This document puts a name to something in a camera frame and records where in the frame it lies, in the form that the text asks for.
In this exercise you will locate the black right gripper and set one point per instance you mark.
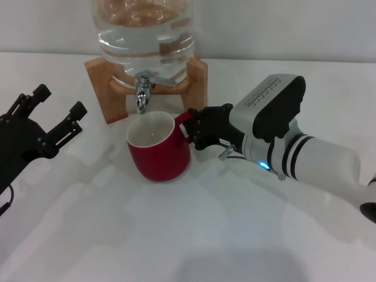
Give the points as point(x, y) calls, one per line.
point(220, 129)

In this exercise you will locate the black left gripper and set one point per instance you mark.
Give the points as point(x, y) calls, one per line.
point(20, 141)

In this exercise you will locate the red ceramic cup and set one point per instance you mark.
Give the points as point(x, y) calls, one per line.
point(161, 161)

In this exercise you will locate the chrome faucet tap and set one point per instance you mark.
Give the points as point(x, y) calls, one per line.
point(142, 97)

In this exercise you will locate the wooden dispenser stand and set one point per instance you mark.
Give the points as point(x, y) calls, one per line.
point(100, 88)

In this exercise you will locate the clear glass water dispenser jar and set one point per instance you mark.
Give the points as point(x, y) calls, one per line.
point(141, 44)

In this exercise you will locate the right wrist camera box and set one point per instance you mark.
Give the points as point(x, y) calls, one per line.
point(276, 108)

